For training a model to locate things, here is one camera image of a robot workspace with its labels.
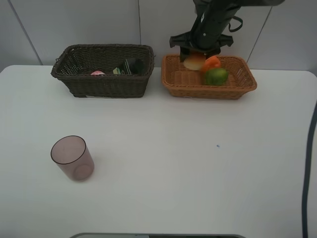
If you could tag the orange tangerine fruit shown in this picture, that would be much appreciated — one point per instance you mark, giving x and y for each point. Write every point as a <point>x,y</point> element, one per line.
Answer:
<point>210,63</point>

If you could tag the translucent purple plastic cup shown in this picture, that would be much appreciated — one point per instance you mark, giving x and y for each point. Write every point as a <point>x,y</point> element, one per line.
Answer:
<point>72,156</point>

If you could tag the dark brown wicker basket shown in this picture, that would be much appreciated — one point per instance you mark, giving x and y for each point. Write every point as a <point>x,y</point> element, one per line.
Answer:
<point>77,62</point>

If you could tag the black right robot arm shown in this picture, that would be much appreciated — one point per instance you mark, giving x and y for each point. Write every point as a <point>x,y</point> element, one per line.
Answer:
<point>213,16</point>

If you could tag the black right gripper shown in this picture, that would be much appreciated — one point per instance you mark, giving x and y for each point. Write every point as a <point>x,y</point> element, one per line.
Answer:
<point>207,44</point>

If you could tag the dark green bottle black cap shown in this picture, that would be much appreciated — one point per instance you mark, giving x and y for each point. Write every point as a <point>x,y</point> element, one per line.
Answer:
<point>130,66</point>

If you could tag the green lime fruit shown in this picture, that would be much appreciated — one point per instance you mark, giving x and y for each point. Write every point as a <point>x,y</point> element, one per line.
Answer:
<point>216,76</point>

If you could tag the light orange wicker basket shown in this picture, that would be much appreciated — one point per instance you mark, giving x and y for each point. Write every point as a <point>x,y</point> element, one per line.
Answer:
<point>182,82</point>

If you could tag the red yellow peach fruit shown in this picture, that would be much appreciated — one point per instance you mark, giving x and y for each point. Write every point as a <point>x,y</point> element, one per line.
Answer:
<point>194,61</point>

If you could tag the pink bottle white cap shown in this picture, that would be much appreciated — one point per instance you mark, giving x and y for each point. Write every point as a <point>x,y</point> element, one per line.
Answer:
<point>95,73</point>

